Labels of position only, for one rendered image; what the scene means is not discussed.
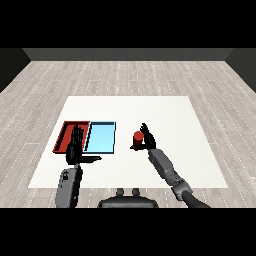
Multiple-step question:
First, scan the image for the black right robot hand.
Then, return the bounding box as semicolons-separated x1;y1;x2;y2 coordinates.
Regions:
129;122;157;151

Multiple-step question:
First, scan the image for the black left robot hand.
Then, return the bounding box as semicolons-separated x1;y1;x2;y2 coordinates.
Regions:
65;124;103;166

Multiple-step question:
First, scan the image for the small red can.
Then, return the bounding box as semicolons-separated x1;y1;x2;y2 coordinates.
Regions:
132;130;145;147

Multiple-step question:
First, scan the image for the red shallow open box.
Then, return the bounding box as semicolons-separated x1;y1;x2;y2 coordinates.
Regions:
52;120;91;155

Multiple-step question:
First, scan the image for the light blue shallow open box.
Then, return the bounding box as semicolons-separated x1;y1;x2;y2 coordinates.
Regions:
82;120;117;155

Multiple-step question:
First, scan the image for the dark grey robot body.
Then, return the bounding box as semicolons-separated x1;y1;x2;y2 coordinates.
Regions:
97;188;160;209

